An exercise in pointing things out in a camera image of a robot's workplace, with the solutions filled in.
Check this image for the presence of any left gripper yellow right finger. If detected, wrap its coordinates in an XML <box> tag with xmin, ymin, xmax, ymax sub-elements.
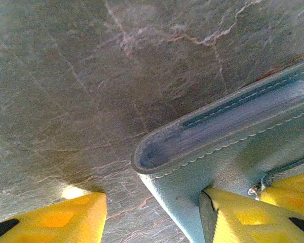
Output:
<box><xmin>198</xmin><ymin>188</ymin><xmax>304</xmax><ymax>243</ymax></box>

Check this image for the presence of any teal leather card holder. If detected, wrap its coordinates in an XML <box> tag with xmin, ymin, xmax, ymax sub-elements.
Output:
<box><xmin>130</xmin><ymin>59</ymin><xmax>304</xmax><ymax>243</ymax></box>

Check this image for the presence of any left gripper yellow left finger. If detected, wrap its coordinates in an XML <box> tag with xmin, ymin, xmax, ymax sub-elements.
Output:
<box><xmin>0</xmin><ymin>191</ymin><xmax>109</xmax><ymax>243</ymax></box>

